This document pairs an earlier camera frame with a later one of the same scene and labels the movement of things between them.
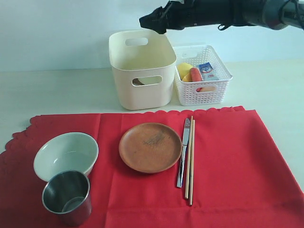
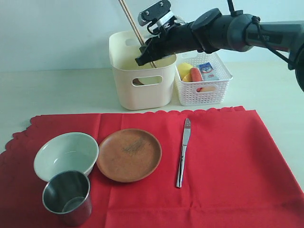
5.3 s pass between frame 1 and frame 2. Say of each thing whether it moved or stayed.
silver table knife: stayed
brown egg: stayed
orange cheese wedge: stayed
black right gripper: moved
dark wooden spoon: stayed
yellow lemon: stayed
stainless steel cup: stayed
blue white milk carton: stayed
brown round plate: moved
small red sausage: stayed
